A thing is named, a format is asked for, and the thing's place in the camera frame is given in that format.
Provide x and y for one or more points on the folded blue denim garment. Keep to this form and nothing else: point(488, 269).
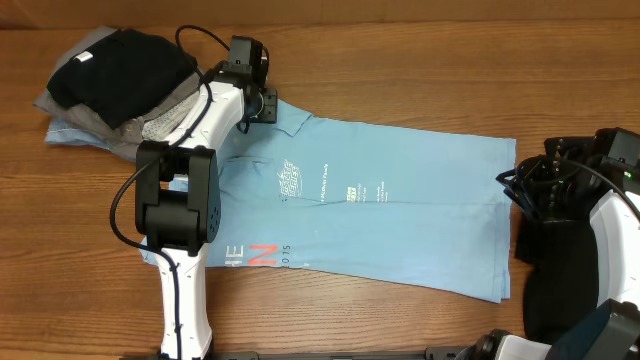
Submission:
point(60, 132)

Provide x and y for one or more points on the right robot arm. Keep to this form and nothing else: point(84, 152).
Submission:
point(611, 331)

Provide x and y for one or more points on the folded grey garment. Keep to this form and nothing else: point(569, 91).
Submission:
point(154, 125)

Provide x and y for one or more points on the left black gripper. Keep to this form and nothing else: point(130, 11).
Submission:
point(268, 110)

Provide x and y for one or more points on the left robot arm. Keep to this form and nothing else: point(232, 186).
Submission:
point(177, 194)

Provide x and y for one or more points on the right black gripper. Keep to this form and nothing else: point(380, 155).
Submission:
point(523, 185)

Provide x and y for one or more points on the folded black garment on stack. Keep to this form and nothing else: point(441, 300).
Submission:
point(122, 76)

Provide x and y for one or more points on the light blue printed t-shirt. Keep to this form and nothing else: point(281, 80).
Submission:
point(386, 203)

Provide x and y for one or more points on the black garment at right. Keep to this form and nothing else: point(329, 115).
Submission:
point(563, 286)

